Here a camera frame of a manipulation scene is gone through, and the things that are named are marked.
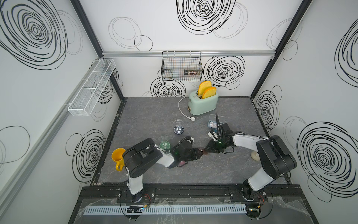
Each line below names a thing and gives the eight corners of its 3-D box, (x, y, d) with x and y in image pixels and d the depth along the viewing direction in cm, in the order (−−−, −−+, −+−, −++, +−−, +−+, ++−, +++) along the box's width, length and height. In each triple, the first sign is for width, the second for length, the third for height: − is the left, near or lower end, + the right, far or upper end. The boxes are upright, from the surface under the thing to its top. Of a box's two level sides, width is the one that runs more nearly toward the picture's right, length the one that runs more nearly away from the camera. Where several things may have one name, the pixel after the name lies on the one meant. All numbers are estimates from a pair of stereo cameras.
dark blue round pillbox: (172, 134, 100) (172, 132, 98) (173, 121, 107) (173, 119, 105) (183, 134, 100) (183, 132, 98) (183, 121, 107) (183, 119, 105)
